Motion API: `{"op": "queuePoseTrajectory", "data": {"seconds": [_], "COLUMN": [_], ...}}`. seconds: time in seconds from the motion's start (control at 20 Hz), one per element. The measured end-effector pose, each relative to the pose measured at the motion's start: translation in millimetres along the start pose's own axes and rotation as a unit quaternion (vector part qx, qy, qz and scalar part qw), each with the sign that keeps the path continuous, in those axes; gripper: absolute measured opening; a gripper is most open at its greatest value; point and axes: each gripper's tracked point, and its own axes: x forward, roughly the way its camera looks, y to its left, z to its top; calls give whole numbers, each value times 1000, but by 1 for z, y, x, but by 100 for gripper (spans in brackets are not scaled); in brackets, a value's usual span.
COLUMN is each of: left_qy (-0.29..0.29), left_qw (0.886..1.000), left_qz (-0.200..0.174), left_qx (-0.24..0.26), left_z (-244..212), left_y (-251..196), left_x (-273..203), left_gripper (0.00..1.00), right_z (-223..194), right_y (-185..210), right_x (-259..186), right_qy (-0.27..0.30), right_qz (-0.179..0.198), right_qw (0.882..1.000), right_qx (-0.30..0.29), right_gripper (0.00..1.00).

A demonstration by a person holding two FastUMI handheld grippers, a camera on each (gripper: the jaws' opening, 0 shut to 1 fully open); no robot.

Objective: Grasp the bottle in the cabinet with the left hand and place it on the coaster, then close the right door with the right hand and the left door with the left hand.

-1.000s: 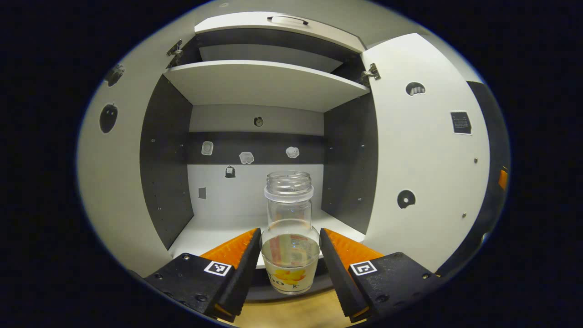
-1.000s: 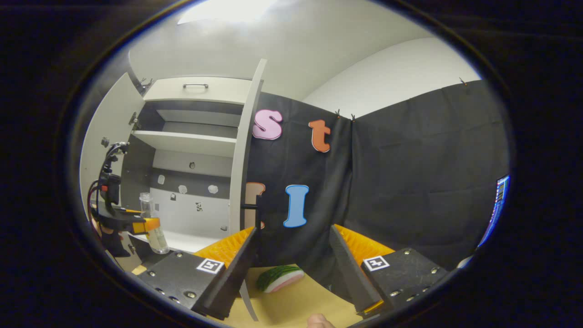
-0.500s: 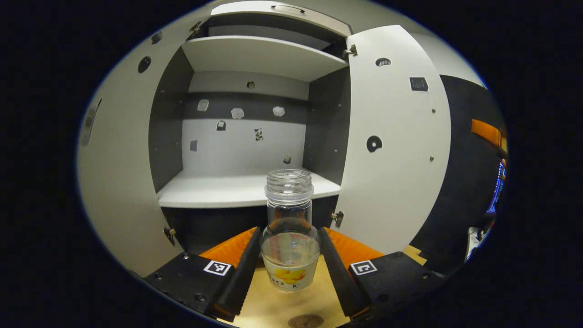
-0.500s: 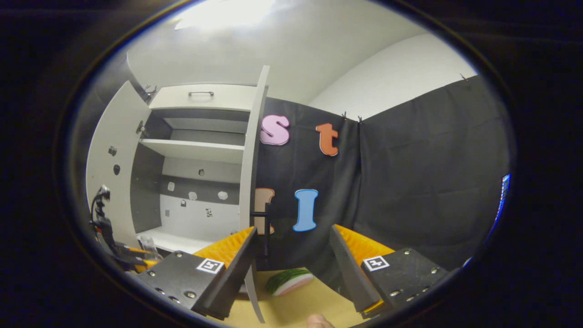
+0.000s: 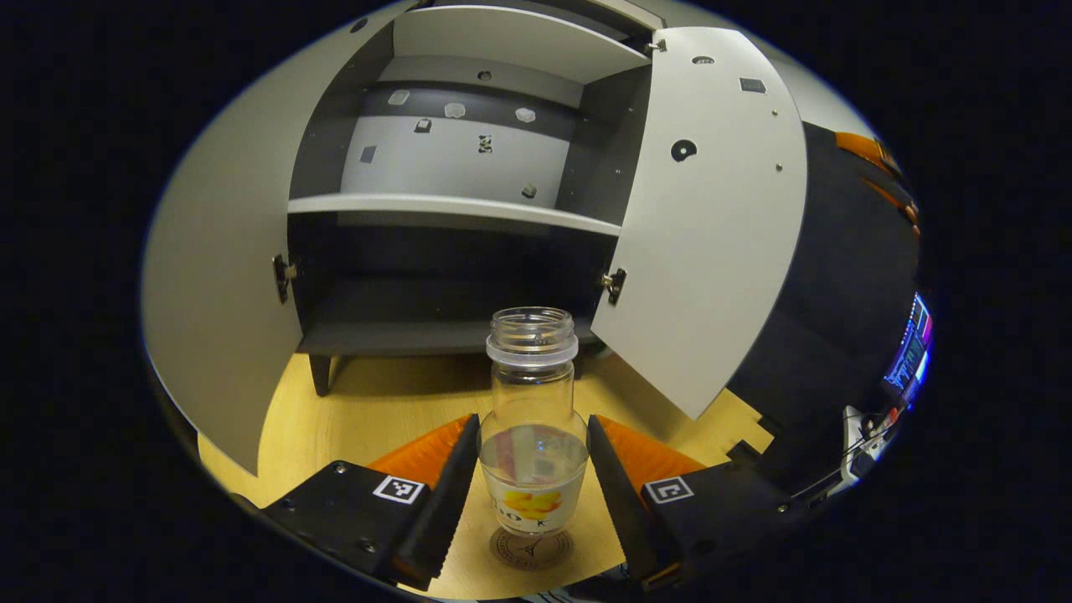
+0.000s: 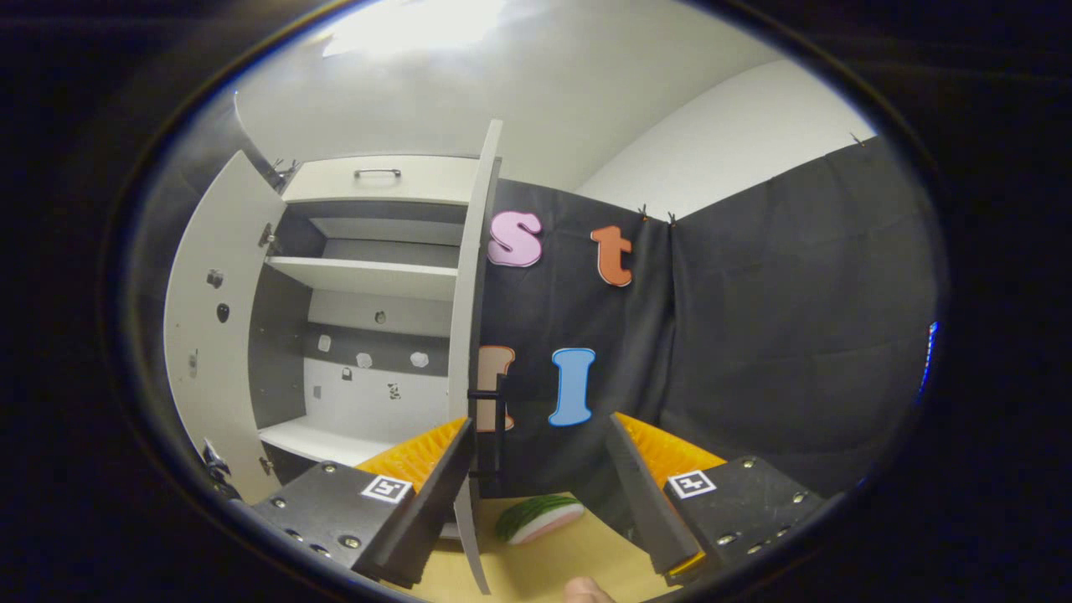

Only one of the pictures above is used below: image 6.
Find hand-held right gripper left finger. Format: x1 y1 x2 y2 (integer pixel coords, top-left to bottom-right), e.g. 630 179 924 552
247 416 477 590

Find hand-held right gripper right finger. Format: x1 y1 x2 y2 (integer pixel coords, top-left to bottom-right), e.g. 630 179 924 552
605 412 830 587

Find white grey cabinet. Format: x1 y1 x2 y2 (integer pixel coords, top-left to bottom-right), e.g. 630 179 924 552
251 155 482 487

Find white cabinet door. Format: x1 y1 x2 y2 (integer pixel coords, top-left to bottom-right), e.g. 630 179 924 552
446 119 505 595
163 151 286 503

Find white cabinet shelf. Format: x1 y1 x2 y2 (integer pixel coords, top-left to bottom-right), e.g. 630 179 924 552
265 255 460 302

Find white cabinet drawer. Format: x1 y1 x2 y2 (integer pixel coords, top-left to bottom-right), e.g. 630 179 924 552
282 156 482 206

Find toy watermelon slice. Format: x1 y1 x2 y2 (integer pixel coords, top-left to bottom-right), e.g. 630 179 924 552
495 494 586 546

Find blue white box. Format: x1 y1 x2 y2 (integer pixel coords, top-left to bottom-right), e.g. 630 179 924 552
201 438 233 491

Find ceiling light panel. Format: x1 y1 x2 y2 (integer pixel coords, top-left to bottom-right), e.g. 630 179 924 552
322 0 508 58

